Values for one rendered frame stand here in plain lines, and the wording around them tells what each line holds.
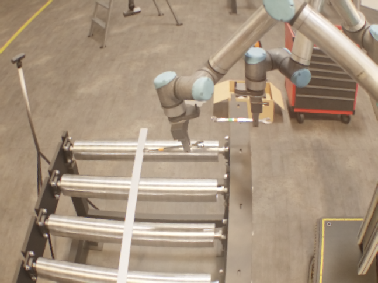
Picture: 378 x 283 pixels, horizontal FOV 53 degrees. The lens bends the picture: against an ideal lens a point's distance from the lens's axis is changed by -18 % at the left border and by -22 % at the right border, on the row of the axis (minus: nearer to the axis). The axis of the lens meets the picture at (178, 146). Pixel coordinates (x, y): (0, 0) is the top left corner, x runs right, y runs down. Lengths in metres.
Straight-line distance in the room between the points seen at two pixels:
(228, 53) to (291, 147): 2.27
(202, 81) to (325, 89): 2.40
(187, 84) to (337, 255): 1.50
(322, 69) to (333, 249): 1.79
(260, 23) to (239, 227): 0.74
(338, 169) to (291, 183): 0.51
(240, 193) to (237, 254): 0.31
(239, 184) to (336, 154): 2.21
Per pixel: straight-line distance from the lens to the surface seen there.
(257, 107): 1.81
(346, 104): 4.09
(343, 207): 3.40
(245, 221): 1.63
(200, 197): 2.15
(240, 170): 1.83
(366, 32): 2.03
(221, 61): 1.71
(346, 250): 2.69
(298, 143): 3.92
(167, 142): 2.40
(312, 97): 3.94
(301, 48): 1.66
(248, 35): 1.61
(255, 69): 1.74
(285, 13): 1.33
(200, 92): 1.65
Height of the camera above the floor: 2.37
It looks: 38 degrees down
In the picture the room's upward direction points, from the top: 4 degrees counter-clockwise
